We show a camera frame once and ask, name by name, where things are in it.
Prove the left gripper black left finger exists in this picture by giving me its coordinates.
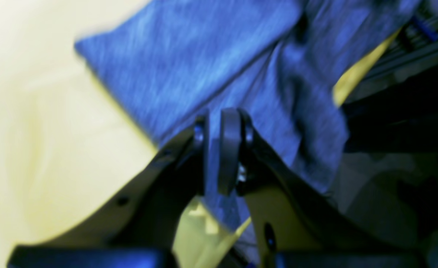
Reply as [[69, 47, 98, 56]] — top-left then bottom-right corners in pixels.
[[7, 114, 209, 268]]

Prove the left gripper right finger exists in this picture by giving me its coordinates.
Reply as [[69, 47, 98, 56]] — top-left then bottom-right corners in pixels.
[[218, 108, 428, 268]]

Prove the grey long-sleeve shirt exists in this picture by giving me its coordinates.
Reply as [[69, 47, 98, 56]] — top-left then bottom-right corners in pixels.
[[74, 0, 420, 229]]

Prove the yellow table cloth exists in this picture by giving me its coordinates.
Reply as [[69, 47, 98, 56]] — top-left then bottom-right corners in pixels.
[[0, 0, 402, 268]]

